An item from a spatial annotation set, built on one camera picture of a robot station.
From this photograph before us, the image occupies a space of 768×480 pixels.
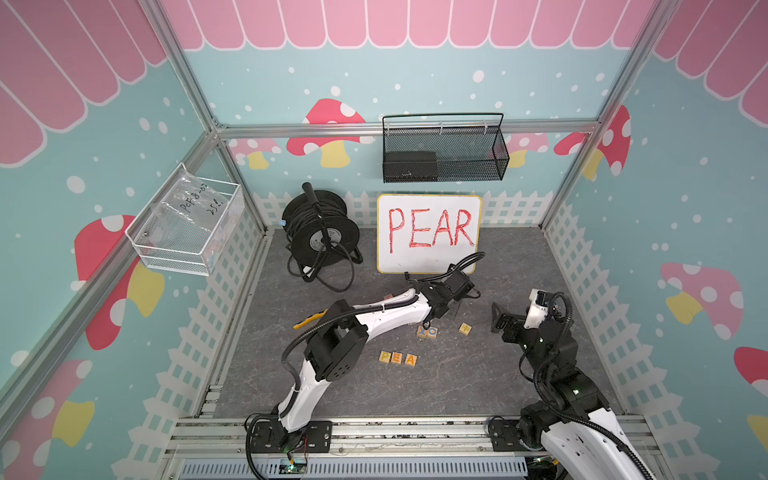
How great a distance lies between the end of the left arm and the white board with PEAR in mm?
286

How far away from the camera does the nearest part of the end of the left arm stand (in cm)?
67

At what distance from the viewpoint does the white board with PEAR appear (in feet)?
3.24
